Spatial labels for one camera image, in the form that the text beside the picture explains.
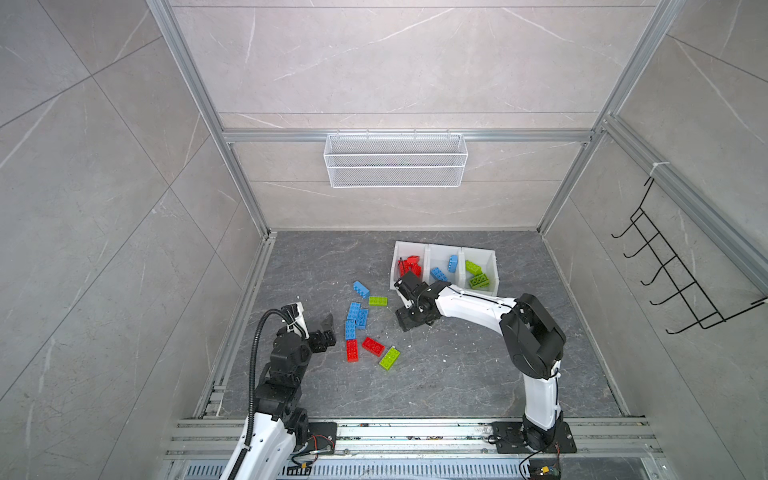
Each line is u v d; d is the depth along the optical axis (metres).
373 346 0.88
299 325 0.66
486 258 1.05
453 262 1.04
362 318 0.94
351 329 0.91
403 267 1.07
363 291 0.98
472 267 1.04
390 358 0.86
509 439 0.72
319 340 0.71
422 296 0.68
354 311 0.95
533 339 0.50
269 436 0.52
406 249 1.07
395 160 1.01
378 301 0.98
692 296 0.64
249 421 0.52
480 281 1.01
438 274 1.05
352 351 0.87
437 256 1.08
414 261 1.08
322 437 0.73
